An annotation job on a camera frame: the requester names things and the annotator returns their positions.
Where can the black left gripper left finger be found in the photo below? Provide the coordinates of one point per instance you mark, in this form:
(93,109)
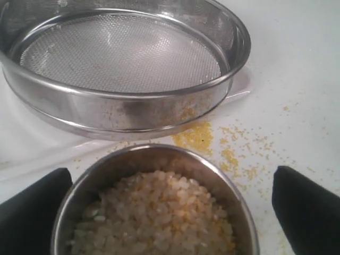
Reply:
(27,219)

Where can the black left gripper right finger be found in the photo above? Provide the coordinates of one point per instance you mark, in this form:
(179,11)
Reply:
(307,213)

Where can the stainless steel cup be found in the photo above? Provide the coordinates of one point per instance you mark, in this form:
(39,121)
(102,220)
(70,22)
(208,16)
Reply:
(148,158)

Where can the yellow grain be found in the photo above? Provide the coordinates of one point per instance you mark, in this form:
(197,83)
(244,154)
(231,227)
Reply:
(154,213)

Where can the round stainless steel sieve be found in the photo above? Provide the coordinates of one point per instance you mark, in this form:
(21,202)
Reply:
(119,70)

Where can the white plastic tray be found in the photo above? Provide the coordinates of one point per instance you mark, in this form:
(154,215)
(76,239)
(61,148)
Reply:
(29,144)

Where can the spilled yellow millet pile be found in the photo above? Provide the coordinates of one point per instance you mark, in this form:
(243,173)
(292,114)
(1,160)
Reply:
(198,138)

